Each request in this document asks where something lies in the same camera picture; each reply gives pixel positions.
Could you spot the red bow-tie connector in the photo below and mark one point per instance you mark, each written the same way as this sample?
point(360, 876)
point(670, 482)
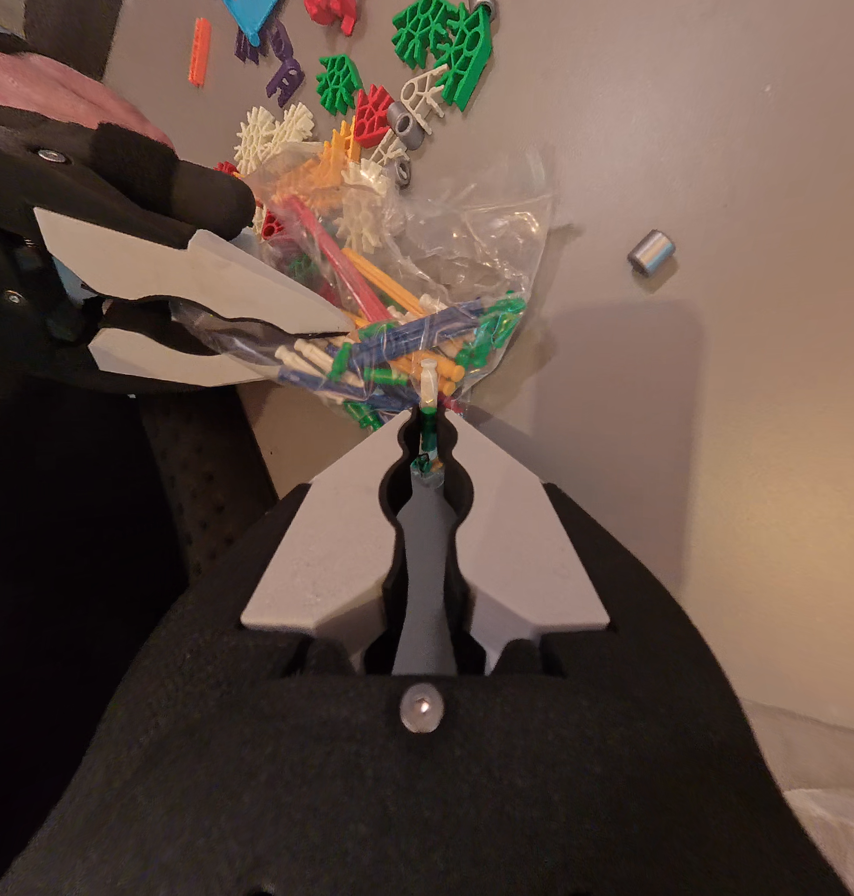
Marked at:
point(329, 14)

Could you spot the scattered loose plastic connectors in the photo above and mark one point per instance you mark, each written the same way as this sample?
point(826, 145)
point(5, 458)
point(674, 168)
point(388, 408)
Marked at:
point(462, 63)

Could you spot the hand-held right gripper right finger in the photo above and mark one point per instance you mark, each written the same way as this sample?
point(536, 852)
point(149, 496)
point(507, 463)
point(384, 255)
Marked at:
point(532, 560)

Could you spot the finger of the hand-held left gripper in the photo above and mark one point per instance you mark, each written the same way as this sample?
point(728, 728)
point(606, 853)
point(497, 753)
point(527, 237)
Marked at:
point(154, 360)
point(189, 276)

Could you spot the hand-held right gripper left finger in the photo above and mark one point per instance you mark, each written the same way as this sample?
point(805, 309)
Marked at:
point(315, 560)

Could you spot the grey cylindrical spacer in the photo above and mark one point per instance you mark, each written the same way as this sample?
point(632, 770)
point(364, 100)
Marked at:
point(651, 253)

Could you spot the clear bag of small parts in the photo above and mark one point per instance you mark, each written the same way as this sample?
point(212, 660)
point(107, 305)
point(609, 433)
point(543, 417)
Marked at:
point(840, 840)

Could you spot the purple clip connector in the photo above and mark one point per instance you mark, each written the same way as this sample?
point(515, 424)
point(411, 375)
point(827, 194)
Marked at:
point(280, 38)
point(245, 47)
point(285, 82)

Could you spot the cyan flat toy piece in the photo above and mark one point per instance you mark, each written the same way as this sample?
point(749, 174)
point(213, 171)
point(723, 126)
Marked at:
point(252, 15)

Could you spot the person's left hand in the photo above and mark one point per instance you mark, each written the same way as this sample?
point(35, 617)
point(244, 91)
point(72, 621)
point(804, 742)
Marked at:
point(63, 87)

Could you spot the person's black clothing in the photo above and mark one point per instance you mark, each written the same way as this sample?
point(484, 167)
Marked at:
point(63, 630)

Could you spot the clear bag of colourful rods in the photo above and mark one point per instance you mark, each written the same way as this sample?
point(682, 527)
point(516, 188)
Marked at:
point(399, 336)

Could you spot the person's left forearm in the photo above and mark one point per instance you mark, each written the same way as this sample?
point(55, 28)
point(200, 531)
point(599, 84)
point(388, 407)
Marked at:
point(70, 35)

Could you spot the small orange toy piece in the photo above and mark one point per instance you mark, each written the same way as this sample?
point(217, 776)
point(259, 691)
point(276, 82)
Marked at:
point(199, 52)

